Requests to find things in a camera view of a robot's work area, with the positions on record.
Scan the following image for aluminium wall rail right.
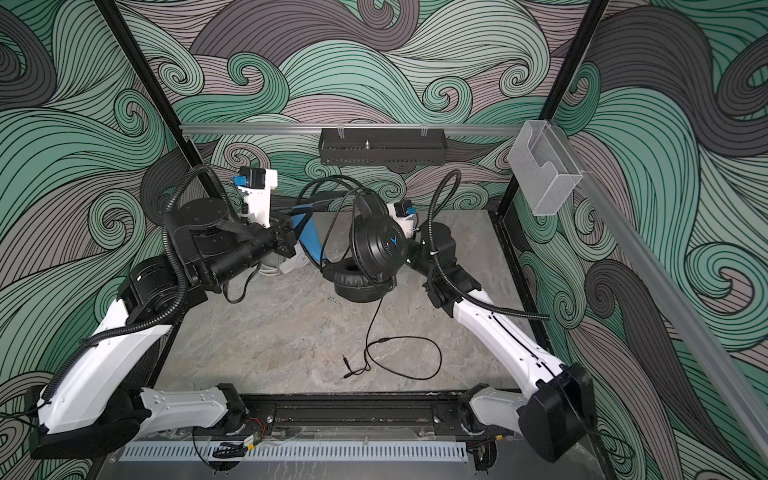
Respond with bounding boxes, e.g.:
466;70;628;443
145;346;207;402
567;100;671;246
553;127;767;460

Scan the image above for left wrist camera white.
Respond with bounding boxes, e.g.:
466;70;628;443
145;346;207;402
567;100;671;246
233;166;278;229

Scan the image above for black perforated wall tray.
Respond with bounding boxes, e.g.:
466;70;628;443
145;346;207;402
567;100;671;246
318;127;448;167

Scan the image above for aluminium wall rail back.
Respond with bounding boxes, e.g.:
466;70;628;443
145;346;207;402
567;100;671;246
180;122;522;137

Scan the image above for black blue headphones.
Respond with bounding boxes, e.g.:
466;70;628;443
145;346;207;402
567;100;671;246
292;175;408;303

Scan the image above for black frame post left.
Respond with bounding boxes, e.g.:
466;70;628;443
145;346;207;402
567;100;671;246
94;0;203;199

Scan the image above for black frame post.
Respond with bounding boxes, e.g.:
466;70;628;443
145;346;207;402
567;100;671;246
497;1;609;218
94;0;203;199

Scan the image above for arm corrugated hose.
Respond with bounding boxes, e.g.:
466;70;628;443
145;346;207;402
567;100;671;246
427;169;550;321
40;164;241;403

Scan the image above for white headphones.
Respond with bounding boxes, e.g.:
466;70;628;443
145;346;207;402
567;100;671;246
259;253;310;277

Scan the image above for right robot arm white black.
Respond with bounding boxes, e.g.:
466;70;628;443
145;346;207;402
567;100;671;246
387;203;596;462

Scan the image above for black headphone cable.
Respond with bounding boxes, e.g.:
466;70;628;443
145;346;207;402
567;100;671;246
299;175;444;382

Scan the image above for black frame post right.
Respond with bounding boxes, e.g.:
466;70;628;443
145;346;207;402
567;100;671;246
497;1;609;218

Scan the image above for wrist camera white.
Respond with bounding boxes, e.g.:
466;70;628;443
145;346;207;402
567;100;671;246
387;200;419;239
233;166;278;229

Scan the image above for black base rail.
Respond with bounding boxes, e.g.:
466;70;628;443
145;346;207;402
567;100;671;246
197;392;577;436

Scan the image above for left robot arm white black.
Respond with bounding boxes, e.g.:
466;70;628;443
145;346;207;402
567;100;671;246
26;165;296;460

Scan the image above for aluminium wall rail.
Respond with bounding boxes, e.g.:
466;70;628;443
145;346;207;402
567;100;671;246
180;122;522;137
553;127;767;460

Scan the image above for white slotted cable duct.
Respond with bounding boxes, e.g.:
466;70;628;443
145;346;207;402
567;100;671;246
119;440;469;463

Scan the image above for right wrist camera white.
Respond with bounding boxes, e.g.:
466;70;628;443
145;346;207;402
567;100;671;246
387;200;419;239

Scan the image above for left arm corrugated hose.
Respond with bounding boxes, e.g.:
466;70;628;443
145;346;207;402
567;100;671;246
40;164;241;403

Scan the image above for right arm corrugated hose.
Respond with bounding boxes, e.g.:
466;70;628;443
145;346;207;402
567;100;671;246
427;169;550;321

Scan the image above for clear plastic wall bin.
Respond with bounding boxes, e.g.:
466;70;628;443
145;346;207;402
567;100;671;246
507;120;583;216

